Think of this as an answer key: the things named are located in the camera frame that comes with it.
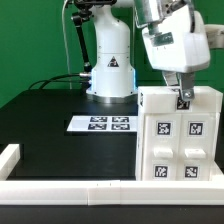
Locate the white left fence bar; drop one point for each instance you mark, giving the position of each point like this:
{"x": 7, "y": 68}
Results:
{"x": 8, "y": 160}

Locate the white right fence bar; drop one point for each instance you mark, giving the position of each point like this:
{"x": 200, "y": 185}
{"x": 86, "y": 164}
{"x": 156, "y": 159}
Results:
{"x": 216, "y": 173}

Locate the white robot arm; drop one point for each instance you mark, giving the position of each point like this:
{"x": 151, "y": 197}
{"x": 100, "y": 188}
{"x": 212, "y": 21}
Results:
{"x": 113, "y": 79}

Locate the small white cabinet top box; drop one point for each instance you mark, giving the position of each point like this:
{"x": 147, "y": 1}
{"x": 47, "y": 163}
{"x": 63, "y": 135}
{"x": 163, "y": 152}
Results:
{"x": 165, "y": 99}

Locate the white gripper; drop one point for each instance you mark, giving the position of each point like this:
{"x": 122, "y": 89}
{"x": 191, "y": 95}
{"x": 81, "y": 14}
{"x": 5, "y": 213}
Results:
{"x": 176, "y": 48}

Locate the white fence bar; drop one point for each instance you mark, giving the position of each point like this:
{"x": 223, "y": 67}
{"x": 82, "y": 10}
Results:
{"x": 216, "y": 173}
{"x": 112, "y": 192}
{"x": 8, "y": 160}

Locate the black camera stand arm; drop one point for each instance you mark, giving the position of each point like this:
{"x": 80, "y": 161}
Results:
{"x": 81, "y": 33}

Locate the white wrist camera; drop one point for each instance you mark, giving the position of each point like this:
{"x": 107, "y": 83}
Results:
{"x": 215, "y": 35}

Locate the white front fence bar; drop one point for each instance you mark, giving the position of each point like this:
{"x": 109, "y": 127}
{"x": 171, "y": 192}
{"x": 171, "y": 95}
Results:
{"x": 112, "y": 192}

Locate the white cabinet door panel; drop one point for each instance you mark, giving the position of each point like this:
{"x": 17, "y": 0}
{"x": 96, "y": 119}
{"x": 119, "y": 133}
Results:
{"x": 161, "y": 147}

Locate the white cabinet body box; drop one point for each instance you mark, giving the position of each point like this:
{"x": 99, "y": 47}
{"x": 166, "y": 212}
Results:
{"x": 141, "y": 141}

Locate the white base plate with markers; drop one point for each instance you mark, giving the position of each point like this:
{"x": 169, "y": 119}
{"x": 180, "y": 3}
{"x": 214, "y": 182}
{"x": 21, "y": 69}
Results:
{"x": 103, "y": 124}

